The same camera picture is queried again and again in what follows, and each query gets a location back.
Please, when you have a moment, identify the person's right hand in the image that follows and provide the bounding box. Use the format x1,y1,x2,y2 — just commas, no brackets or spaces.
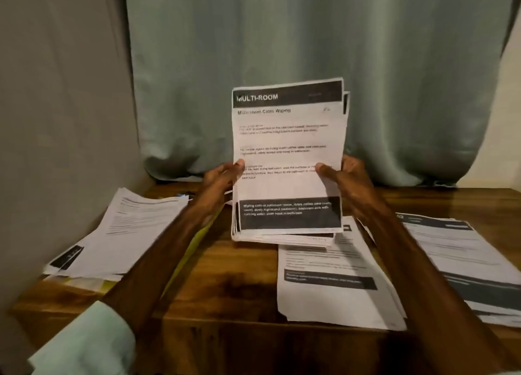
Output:
315,155,381,223

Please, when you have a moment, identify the person's left hand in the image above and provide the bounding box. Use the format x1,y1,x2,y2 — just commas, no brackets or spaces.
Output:
189,159,246,223

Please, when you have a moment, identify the yellow patterned folder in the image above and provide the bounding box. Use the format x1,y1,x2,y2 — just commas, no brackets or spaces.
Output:
69,212,223,296

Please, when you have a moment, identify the Wipe Wall Tiles paper stack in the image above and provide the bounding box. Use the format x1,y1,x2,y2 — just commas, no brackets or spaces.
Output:
395,212,521,328

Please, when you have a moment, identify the person's right forearm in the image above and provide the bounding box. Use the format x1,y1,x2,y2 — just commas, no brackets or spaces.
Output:
358,208,512,375

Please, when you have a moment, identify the person's left forearm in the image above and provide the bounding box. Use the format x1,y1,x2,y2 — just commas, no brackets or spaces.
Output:
28,208,221,375

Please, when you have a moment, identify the pale green curtain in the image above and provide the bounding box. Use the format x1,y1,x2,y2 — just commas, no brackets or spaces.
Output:
124,0,521,188

